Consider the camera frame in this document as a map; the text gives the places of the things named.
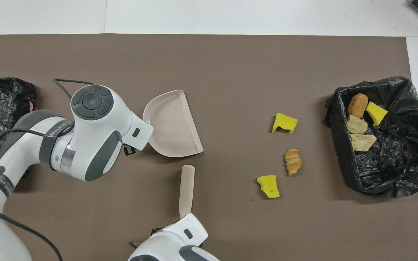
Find beige plastic dustpan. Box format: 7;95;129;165
143;90;204;158

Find beige brush with black bristles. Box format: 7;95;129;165
179;165;196;220

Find pale greenish bread chunk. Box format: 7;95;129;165
351;134;377;152

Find tan bread chunk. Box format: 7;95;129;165
347;115;368;135

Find brown bread roll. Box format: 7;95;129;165
347;93;369;118

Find small yellow sponge wedge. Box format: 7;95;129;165
366;101;388;127

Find bin lined with black bag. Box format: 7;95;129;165
322;76;418;198

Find yellow sponge piece with hole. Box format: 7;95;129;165
257;175;280;199

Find brown table mat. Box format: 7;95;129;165
0;34;418;261

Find striped croissant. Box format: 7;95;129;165
284;149;303;176

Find notched yellow sponge piece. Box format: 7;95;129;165
272;113;299;134

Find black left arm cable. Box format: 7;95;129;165
0;78;75;261

